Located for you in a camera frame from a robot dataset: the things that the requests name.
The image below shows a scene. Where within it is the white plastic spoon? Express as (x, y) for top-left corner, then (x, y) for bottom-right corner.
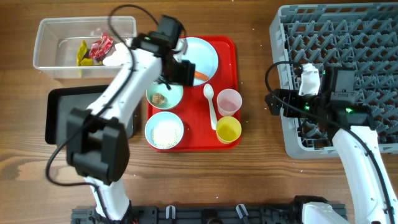
(203, 83), (218, 130)

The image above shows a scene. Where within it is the pink plastic cup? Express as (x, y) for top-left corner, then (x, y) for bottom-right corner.
(216, 88), (243, 116)

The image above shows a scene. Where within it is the light blue bowl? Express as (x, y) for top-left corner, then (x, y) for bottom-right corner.
(144, 111), (184, 150)

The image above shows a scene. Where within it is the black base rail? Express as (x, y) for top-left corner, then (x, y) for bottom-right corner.
(70, 203), (348, 224)

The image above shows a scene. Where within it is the red crumpled wrapper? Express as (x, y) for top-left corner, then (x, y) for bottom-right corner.
(88, 32), (114, 61)

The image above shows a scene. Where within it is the yellow wrapper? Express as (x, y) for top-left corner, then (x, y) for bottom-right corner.
(76, 40), (94, 67)

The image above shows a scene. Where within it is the grey dishwasher rack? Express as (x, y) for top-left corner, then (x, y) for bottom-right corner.
(269, 3), (397, 154)

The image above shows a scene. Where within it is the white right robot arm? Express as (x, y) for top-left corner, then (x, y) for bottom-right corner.
(265, 89), (397, 223)

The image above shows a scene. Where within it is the green bowl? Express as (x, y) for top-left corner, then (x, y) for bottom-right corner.
(146, 83), (183, 110)

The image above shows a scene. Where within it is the black tray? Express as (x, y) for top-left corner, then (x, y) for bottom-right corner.
(45, 85), (141, 148)

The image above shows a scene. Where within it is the light blue plate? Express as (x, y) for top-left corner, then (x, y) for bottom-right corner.
(175, 37), (219, 86)

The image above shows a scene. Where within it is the white rice pile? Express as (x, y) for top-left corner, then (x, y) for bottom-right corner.
(151, 120), (182, 149)

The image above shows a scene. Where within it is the red plastic tray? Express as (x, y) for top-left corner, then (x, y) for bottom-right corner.
(146, 35), (243, 152)

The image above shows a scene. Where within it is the brown mushroom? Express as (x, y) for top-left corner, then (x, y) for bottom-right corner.
(151, 93), (166, 106)

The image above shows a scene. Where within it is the orange carrot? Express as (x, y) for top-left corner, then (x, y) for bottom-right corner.
(194, 71), (209, 81)

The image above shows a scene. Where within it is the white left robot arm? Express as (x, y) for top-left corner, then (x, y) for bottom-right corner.
(67, 32), (195, 223)

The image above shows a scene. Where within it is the yellow plastic cup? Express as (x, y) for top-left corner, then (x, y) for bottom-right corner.
(216, 116), (242, 144)

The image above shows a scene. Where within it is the clear plastic bin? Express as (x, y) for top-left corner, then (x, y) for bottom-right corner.
(33, 16), (121, 79)

